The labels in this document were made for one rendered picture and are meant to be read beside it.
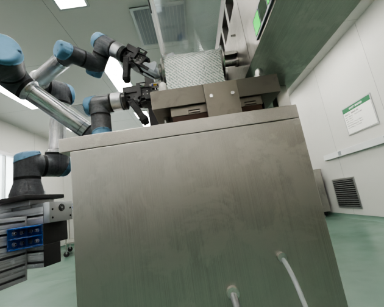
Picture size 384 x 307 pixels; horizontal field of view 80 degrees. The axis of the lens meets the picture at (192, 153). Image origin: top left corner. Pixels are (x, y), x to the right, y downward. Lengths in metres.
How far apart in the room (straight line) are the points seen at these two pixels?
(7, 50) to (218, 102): 0.71
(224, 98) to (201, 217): 0.35
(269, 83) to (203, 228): 0.48
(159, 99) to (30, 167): 0.83
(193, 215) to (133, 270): 0.19
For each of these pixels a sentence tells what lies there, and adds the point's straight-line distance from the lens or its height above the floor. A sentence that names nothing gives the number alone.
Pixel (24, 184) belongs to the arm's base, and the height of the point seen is 0.87.
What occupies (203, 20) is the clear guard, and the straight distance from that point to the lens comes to 1.63.
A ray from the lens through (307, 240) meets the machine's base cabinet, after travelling 0.67.
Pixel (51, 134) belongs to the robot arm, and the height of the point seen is 1.15.
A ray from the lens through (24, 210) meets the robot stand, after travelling 1.31.
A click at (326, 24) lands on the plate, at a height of 1.14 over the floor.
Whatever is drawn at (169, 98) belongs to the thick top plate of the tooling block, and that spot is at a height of 1.00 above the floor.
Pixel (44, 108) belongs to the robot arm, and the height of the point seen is 1.13.
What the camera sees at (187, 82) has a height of 1.15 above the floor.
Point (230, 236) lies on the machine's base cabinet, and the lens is 0.61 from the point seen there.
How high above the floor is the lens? 0.68
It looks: 12 degrees up
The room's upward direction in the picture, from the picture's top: 9 degrees counter-clockwise
